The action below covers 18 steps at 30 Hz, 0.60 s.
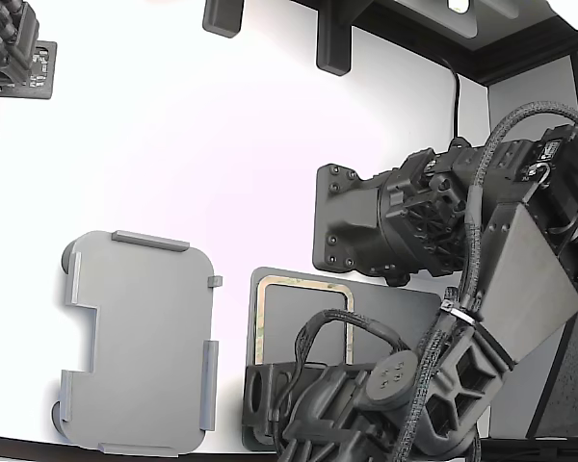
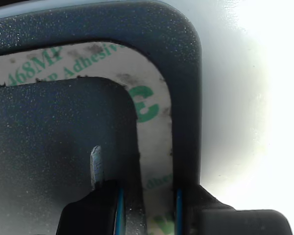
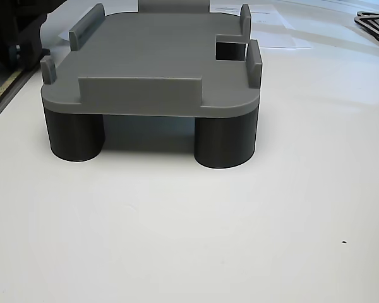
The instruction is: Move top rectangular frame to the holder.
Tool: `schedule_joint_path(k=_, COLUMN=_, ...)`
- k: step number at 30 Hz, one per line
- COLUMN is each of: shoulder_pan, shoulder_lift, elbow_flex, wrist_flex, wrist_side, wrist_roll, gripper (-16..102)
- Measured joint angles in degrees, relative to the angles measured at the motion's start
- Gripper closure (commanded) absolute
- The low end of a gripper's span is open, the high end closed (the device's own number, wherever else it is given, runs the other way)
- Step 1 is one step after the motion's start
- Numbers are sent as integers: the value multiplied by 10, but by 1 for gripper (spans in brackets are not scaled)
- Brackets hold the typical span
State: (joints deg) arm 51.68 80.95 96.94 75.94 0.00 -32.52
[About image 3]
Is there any grey holder with black legs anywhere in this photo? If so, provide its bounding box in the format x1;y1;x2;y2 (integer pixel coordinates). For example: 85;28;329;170
39;0;263;170

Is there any rectangular frame with yellowish tape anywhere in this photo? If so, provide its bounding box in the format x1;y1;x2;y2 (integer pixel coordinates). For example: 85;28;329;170
0;68;25;116

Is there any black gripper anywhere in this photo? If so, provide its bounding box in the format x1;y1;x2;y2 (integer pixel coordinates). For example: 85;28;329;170
0;0;66;73

